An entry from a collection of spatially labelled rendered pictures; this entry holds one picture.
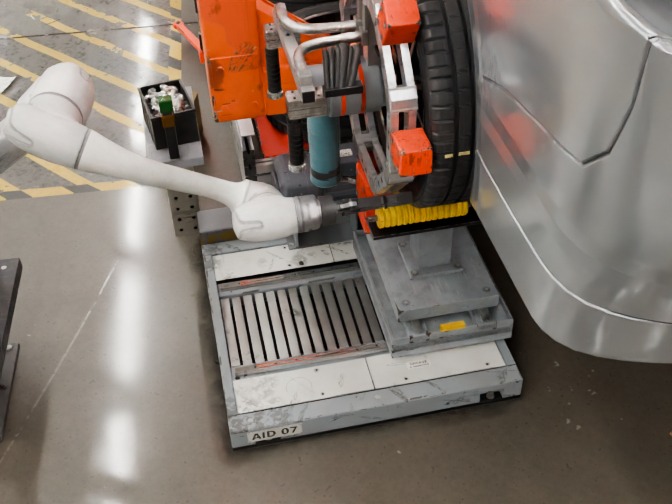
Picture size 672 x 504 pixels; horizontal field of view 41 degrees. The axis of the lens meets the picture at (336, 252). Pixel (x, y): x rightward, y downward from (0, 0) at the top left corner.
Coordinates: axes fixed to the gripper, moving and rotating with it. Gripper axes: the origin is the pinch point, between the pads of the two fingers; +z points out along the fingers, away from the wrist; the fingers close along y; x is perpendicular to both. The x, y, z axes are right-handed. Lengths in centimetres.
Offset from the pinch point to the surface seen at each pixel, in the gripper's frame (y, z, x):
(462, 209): -13.4, 19.9, -3.8
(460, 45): 32.9, 12.2, 27.8
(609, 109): 95, 13, -1
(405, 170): 24.4, -2.6, 3.6
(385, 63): 27.0, -3.6, 27.6
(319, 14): -102, 5, 83
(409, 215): -13.1, 5.2, -3.3
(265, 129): -93, -22, 41
